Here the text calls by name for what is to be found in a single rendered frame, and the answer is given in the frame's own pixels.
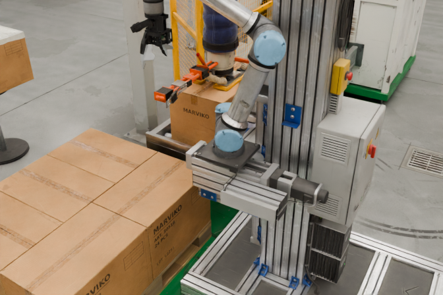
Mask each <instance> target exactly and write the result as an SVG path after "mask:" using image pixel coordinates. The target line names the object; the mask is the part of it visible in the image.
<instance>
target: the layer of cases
mask: <svg viewBox="0 0 443 295"><path fill-rule="evenodd" d="M209 221H210V200H209V199H207V198H203V197H202V196H200V195H198V187H197V186H193V185H192V170H190V169H187V166H186V162H185V161H182V160H180V159H177V158H174V157H171V156H168V155H166V154H163V153H160V152H157V151H154V150H152V149H149V148H147V147H143V146H140V145H138V144H134V143H132V142H129V141H126V140H123V139H121V138H118V137H115V136H112V135H110V134H106V133H104V132H101V131H99V130H96V129H93V128H90V129H88V130H87V131H85V132H83V133H82V134H80V135H78V136H77V137H75V138H73V139H72V140H70V141H68V142H67V143H65V144H63V145H62V146H60V147H58V148H56V149H55V150H53V151H51V152H49V153H48V154H47V155H45V156H43V157H41V158H39V159H38V160H36V161H35V162H33V163H31V164H29V165H28V166H26V167H25V168H23V169H21V170H19V171H18V172H16V173H15V174H12V175H11V176H9V177H8V178H6V179H5V180H2V181H1V182H0V295H141V294H142V293H143V292H144V291H145V290H146V288H147V287H148V286H149V285H150V284H151V283H152V282H153V281H154V280H155V279H156V277H157V276H158V275H159V274H160V273H161V272H162V271H163V270H164V269H165V268H166V267H167V266H168V265H169V264H170V263H171V262H172V261H173V260H174V259H175V258H176V256H177V255H178V254H179V253H180V252H181V251H182V250H183V249H184V248H185V247H186V246H187V244H188V243H189V242H190V241H191V240H192V239H193V238H194V237H195V236H196V235H197V234H198V233H199V232H200V231H201V230H202V229H203V228H204V227H205V226H206V225H207V223H208V222H209Z"/></svg>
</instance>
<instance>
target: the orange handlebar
mask: <svg viewBox="0 0 443 295"><path fill-rule="evenodd" d="M235 61H239V62H242V63H248V64H249V60H248V59H243V58H240V57H235ZM217 65H218V62H215V63H213V64H212V65H210V66H209V70H211V69H212V68H214V67H215V66H217ZM199 77H200V75H199V74H196V75H195V76H194V73H193V72H192V73H190V74H186V75H184V76H183V78H182V79H181V80H182V81H185V82H188V81H189V80H192V83H193V82H195V81H196V79H197V78H199ZM169 88H172V89H174V86H173V85H172V86H170V87H169ZM178 88H179V87H176V88H175V89H174V91H175V90H177V89H178ZM156 99H158V100H161V101H162V100H164V99H165V98H164V97H162V96H158V95H157V96H156Z"/></svg>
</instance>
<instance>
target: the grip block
mask: <svg viewBox="0 0 443 295"><path fill-rule="evenodd" d="M189 70H190V73H192V72H193V73H194V76H195V75H196V74H199V75H200V77H199V78H197V80H203V79H205V78H207V77H208V76H209V67H207V66H204V65H198V64H197V66H196V65H195V66H193V67H191V68H190V69H189Z"/></svg>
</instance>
